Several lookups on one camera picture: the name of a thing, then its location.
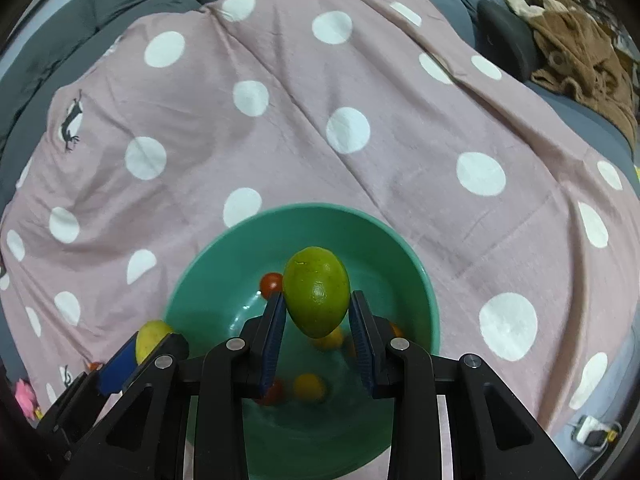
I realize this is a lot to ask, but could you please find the black cushion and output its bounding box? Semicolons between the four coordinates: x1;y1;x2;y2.
477;0;540;82

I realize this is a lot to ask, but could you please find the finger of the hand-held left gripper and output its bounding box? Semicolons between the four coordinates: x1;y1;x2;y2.
159;332;191;361
37;336;137;466

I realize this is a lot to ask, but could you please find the green oval fruit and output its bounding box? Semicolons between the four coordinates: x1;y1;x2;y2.
282;246;352;339

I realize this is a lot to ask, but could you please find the brown garment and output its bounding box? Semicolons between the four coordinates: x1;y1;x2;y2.
530;0;640;141

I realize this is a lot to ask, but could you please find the small round tan fruit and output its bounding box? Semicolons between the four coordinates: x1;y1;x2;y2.
312;327;346;351
292;373;328;402

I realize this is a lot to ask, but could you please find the grey sofa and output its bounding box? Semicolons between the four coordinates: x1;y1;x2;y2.
0;0;640;311

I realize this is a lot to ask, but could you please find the pink polka dot blanket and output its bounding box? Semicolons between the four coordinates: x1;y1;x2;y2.
0;0;638;480

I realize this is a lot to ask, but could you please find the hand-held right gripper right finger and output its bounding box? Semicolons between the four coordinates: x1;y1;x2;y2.
349;290;581;480

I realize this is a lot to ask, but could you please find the yellow-green round fruit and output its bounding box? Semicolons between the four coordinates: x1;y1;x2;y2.
135;320;175;365

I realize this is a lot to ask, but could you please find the pink toy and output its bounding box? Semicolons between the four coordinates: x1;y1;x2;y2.
15;379;41;418

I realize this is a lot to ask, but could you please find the green bowl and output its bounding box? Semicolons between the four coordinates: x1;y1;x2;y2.
162;203;441;480

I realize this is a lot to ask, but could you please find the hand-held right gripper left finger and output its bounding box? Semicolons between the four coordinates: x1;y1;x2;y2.
57;292;286;480

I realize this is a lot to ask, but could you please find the white charger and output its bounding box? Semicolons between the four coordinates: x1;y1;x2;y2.
575;415;621;446

